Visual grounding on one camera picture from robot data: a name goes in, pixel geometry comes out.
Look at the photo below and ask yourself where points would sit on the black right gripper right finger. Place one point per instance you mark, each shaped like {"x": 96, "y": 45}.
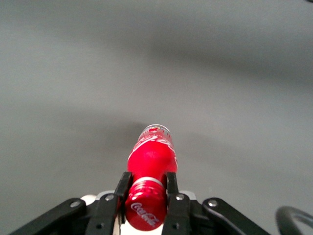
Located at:
{"x": 177, "y": 208}

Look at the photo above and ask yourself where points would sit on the dark grey table mat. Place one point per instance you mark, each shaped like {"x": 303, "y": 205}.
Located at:
{"x": 156, "y": 73}

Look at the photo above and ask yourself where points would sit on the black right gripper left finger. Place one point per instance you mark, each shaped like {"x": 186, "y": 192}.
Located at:
{"x": 105, "y": 210}

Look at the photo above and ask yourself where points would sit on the red coke bottle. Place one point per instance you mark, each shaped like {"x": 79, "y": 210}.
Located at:
{"x": 151, "y": 171}

